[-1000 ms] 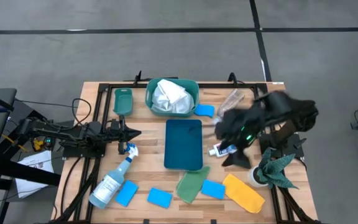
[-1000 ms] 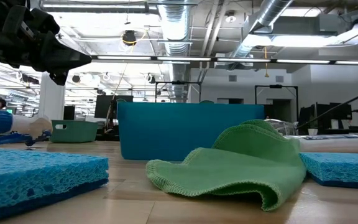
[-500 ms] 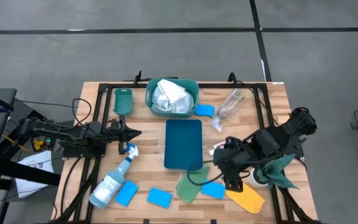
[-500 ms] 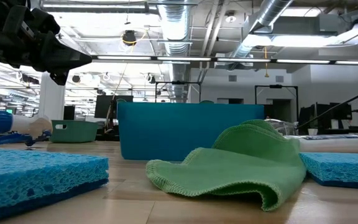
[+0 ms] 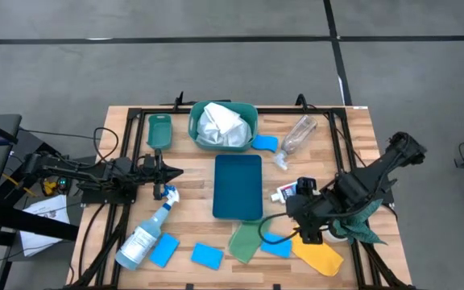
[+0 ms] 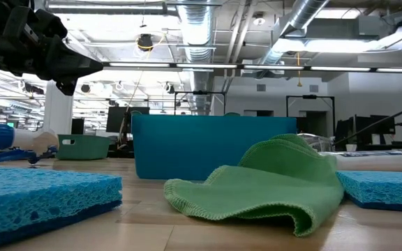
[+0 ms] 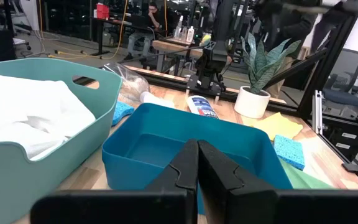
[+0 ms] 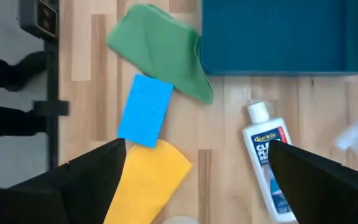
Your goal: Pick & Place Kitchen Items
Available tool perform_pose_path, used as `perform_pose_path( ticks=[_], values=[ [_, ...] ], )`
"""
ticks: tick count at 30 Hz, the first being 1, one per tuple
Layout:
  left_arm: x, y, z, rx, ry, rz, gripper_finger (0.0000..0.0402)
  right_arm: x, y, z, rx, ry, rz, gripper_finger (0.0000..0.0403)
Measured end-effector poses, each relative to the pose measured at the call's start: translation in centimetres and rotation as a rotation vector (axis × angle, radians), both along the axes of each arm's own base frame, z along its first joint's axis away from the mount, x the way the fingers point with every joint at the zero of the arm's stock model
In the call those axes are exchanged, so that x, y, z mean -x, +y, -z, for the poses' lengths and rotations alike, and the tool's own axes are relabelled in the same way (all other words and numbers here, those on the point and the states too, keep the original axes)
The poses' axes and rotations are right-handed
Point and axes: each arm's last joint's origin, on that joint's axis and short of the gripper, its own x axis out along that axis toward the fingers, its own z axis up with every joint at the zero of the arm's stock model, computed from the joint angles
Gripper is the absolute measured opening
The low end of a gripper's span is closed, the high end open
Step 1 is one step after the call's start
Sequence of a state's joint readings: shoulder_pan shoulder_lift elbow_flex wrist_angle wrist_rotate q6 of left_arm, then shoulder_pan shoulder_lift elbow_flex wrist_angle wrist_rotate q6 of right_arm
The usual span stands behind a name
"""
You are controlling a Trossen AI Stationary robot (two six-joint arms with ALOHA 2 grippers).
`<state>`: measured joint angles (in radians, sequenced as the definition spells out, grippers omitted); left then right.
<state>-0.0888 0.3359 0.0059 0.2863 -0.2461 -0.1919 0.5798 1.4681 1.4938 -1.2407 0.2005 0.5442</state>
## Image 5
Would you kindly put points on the large teal basket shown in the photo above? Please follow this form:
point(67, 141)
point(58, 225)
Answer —
point(196, 110)

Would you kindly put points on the white cloth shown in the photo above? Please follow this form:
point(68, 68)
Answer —
point(220, 125)

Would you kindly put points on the black table frame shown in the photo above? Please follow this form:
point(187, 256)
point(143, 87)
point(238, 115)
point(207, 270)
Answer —
point(280, 110)

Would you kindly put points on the artificial green plant pot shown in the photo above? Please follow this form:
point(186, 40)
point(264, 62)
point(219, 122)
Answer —
point(357, 229)

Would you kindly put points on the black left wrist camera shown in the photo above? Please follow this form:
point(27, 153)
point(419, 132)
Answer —
point(148, 161)

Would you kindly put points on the light green cloth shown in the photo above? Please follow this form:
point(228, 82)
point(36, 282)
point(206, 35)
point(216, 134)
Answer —
point(246, 241)

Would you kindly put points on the white round container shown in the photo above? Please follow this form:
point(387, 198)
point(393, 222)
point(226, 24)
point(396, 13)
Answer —
point(334, 237)

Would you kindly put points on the blue-trigger spray bottle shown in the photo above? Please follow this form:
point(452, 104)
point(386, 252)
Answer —
point(141, 241)

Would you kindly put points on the clear spray bottle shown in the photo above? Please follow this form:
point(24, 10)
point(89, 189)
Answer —
point(298, 133)

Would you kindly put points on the small teal bin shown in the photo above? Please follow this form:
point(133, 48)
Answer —
point(159, 135)

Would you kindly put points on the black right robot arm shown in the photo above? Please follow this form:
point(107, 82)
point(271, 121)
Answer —
point(377, 169)

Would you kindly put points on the white papers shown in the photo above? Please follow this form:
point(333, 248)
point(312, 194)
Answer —
point(42, 237)

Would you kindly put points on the yellow cloth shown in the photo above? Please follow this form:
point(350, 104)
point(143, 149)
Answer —
point(320, 258)

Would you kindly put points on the blue sponge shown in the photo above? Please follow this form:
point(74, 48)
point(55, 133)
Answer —
point(264, 143)
point(276, 247)
point(207, 256)
point(164, 250)

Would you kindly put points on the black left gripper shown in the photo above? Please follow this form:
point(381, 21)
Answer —
point(158, 189)

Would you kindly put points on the white labelled bottle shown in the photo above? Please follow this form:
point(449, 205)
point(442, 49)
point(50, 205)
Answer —
point(284, 193)

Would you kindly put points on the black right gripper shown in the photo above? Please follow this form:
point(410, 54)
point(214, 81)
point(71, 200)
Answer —
point(308, 211)

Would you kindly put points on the blue plastic bin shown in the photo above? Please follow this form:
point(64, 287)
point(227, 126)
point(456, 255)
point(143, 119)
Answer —
point(238, 187)

